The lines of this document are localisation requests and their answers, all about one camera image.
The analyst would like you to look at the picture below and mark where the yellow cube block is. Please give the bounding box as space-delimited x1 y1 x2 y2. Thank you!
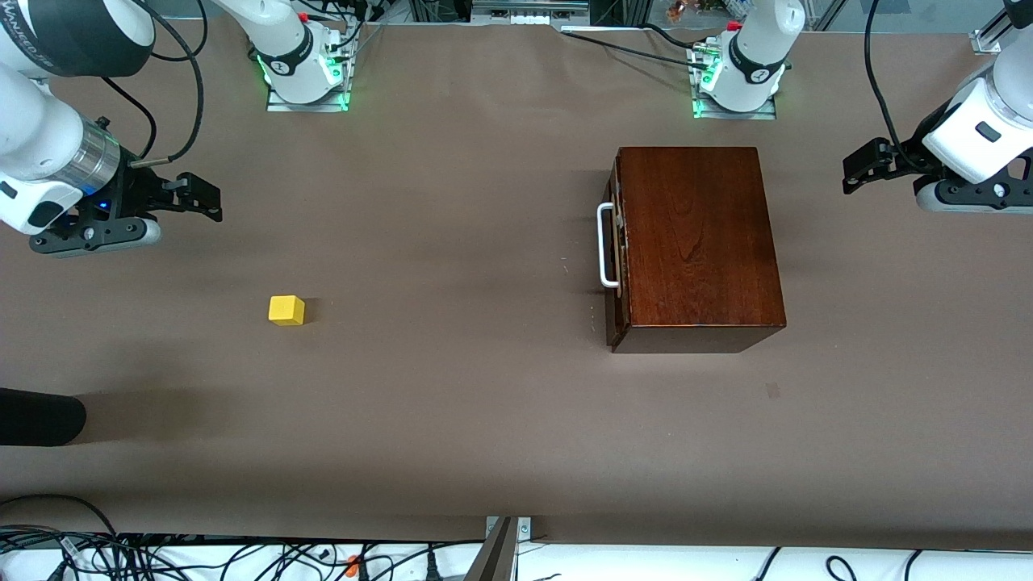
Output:
268 295 307 327

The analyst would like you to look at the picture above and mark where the wooden drawer with white handle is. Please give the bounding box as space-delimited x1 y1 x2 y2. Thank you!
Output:
596 149 629 324

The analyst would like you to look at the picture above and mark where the dark wooden drawer cabinet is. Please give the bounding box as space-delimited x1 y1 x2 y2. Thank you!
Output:
605 146 788 354

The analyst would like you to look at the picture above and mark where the aluminium profile bar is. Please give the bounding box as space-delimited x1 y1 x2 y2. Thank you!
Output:
971 16 1019 56

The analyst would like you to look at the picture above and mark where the black cylindrical object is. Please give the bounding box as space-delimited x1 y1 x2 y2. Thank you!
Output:
0 387 87 447

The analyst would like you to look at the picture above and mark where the table cover sheet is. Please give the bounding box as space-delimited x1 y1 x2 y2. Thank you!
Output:
0 20 1033 543

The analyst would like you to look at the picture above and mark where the grey power strip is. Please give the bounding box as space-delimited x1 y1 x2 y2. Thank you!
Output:
470 0 590 27

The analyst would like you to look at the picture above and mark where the dark diagonal bar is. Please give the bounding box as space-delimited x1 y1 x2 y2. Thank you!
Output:
464 518 521 581

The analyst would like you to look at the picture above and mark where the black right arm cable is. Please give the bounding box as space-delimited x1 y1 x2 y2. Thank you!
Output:
101 0 207 166

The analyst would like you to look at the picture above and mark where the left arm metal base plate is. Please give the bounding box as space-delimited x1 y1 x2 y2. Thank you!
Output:
688 44 780 122

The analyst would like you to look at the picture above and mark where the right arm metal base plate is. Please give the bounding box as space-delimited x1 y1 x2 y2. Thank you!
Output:
266 23 353 114

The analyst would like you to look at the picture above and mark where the black cable on table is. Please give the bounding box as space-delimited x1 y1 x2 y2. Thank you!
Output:
561 23 731 69

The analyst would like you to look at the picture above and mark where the black looping cable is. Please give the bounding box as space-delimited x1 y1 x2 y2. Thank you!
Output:
0 494 122 558

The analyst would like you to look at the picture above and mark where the black tangled cable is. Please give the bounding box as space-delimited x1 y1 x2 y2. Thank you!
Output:
121 539 485 581

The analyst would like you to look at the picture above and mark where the silver metal bracket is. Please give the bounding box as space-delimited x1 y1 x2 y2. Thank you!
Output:
484 516 533 543

